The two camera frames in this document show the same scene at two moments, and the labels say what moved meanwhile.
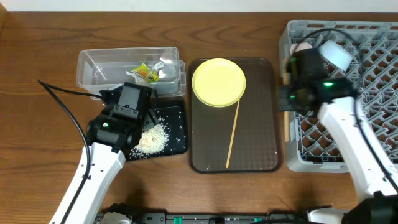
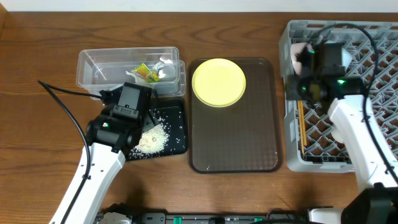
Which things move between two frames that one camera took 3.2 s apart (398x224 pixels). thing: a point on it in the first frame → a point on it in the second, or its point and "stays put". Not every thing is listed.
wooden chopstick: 286,81 → 300,111
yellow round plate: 219,83 stays put
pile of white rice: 153,140 stays put
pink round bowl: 300,46 stays put
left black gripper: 148,121 stays put
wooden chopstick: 232,130 → 303,122
